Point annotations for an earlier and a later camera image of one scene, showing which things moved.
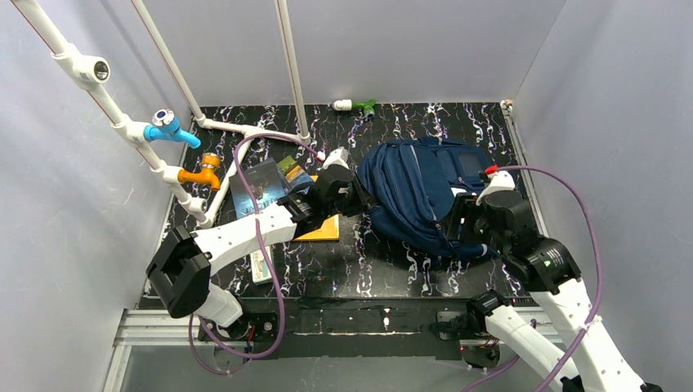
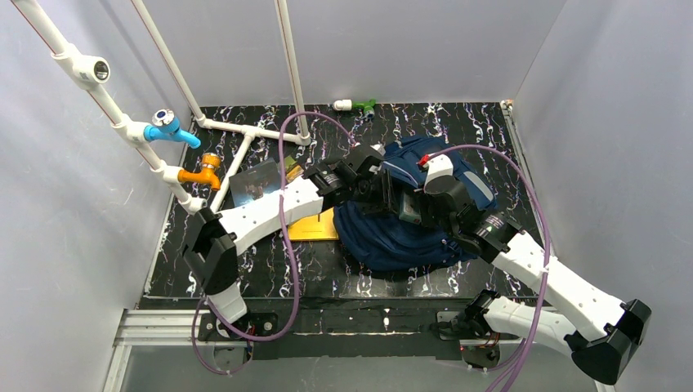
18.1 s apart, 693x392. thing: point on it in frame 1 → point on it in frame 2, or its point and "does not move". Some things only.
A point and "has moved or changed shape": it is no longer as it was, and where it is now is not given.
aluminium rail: (184, 328) does not move
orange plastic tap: (210, 162) does not move
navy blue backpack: (409, 186) has moved or changed shape
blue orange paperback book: (297, 178) does not move
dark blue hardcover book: (266, 184) does not move
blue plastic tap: (165, 126) does not move
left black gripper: (354, 193) → (376, 191)
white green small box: (260, 269) → (409, 208)
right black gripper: (462, 217) → (413, 207)
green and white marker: (346, 104) does not move
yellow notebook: (329, 230) does not move
